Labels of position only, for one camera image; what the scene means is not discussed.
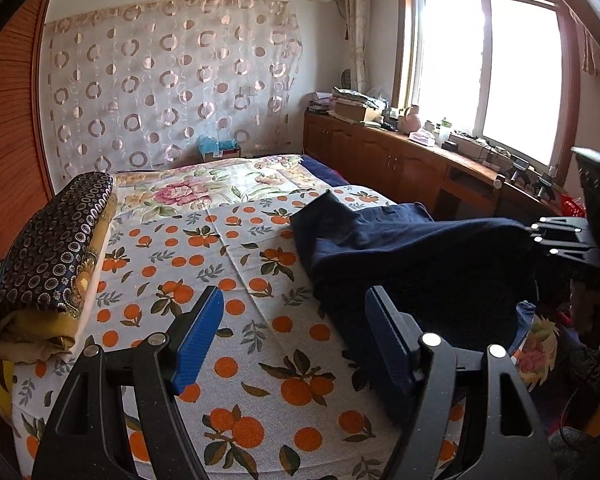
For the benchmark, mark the beige window curtain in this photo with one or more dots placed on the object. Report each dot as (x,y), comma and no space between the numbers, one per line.
(357,25)

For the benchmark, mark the blue tissue box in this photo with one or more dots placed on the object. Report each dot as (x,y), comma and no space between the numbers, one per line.
(219,149)

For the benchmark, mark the yellow folded blanket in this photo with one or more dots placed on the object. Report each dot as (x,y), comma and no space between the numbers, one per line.
(87,280)

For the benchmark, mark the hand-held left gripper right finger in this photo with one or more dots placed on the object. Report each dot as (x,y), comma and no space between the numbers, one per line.
(390,345)

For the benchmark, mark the floral quilt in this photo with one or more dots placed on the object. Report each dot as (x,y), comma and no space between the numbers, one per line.
(190,190)

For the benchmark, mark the window with wooden frame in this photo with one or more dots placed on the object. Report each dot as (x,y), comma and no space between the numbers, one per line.
(485,70)

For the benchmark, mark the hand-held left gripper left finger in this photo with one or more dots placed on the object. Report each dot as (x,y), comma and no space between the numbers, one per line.
(197,345)

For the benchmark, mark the wooden wardrobe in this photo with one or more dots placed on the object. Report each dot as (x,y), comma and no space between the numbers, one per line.
(15,125)

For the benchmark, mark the red basket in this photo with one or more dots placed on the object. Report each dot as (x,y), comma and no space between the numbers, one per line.
(572,206)

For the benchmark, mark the long wooden cabinet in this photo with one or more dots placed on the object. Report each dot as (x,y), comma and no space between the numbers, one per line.
(395,170)

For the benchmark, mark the stack of papers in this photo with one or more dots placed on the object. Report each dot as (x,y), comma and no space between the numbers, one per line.
(347,95)

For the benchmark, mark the white bottle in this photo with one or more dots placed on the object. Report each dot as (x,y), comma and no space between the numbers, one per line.
(445,131)

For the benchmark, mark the navy printed t-shirt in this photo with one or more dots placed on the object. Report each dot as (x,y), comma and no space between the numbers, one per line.
(430,270)

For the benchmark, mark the sheer curtain with circles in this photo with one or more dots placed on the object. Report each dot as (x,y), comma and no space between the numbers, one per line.
(170,85)

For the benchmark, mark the navy medallion pattern folded blanket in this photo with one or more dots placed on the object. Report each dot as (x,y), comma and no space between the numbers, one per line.
(50,245)

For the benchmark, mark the orange fruit print bed sheet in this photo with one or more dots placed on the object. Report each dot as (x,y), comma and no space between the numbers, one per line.
(260,310)

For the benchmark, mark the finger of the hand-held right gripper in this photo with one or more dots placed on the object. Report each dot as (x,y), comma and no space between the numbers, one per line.
(560,227)
(572,255)

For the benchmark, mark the yellow floral cloth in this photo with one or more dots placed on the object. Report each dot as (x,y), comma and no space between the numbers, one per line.
(535,355)

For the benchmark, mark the cardboard box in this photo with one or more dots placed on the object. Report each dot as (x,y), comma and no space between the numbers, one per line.
(354,111)

